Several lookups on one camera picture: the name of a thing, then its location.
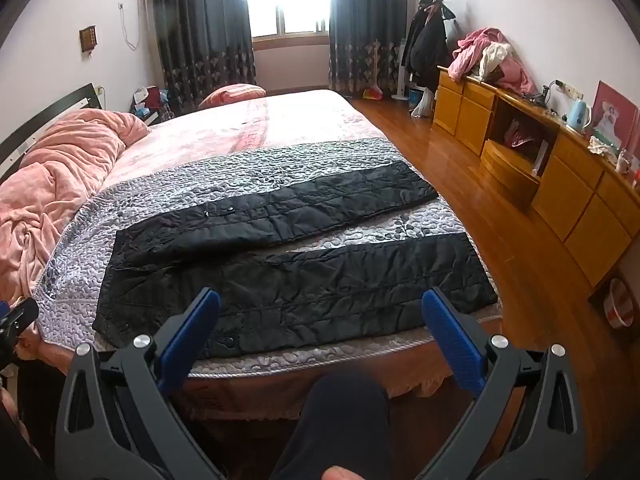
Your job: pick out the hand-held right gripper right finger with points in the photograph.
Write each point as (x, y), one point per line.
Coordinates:
(450, 335)

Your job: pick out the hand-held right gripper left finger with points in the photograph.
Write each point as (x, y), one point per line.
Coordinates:
(197, 327)

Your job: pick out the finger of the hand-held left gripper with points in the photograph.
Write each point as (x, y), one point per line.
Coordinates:
(20, 317)

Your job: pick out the black quilted pants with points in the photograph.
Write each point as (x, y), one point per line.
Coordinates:
(300, 290)

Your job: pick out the person's leg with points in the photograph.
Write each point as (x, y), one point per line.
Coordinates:
(340, 420)

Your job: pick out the grey quilted bedspread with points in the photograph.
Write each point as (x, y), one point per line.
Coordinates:
(165, 185)

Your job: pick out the pink fleece blanket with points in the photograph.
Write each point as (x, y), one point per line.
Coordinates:
(65, 170)

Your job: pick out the red and white bowl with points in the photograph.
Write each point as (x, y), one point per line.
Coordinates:
(616, 305)

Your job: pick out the round wooden stool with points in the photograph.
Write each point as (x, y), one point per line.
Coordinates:
(505, 165)

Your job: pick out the dark wooden headboard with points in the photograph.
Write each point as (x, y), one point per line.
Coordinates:
(50, 110)

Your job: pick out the pink bag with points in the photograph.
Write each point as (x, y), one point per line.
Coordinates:
(517, 135)

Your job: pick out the dark nightstand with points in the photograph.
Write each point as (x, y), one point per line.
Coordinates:
(157, 116)

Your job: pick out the bed with pink sheet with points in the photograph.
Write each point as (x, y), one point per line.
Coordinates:
(280, 120)

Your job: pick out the white plastic bag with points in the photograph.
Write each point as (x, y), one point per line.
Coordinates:
(424, 107)

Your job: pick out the red bag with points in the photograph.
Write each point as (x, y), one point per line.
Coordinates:
(154, 97)

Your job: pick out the pink pillow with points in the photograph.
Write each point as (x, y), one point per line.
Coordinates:
(232, 95)

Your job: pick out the blue bucket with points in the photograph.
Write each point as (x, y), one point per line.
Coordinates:
(416, 96)

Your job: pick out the crumpled white cloth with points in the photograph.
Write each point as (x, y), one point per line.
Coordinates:
(602, 145)

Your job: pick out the glass cup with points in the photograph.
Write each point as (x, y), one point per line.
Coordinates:
(625, 162)

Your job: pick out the pink dustpan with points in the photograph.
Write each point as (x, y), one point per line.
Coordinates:
(374, 93)

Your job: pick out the light blue electric kettle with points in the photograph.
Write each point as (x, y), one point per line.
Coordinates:
(579, 115)

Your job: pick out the white tower fan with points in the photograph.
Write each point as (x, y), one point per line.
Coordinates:
(402, 70)

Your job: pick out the white power strip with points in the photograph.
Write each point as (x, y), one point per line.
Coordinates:
(570, 89)

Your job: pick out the pile of pink clothes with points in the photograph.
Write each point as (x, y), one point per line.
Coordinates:
(470, 55)

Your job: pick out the coat rack with dark coats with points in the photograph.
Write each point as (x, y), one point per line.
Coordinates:
(430, 45)

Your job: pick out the dark patterned curtain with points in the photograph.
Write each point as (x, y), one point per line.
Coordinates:
(200, 25)
(370, 20)

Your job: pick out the bright window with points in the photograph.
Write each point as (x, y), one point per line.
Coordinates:
(290, 0)

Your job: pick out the red photo frame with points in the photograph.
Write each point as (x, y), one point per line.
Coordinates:
(612, 115)

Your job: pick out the brown wall ornament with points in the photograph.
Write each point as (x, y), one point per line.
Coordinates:
(88, 39)

